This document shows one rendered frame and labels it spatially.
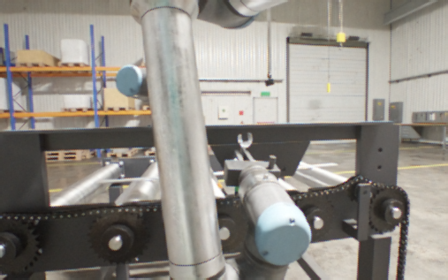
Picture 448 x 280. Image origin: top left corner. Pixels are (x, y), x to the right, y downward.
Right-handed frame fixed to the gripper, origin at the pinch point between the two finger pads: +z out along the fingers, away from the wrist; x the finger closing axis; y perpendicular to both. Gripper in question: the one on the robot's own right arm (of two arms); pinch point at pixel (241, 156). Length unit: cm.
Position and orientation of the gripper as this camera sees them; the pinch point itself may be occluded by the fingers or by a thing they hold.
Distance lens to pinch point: 66.9
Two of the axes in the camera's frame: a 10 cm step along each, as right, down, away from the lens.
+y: 1.2, -9.4, -3.2
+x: -9.8, -0.6, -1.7
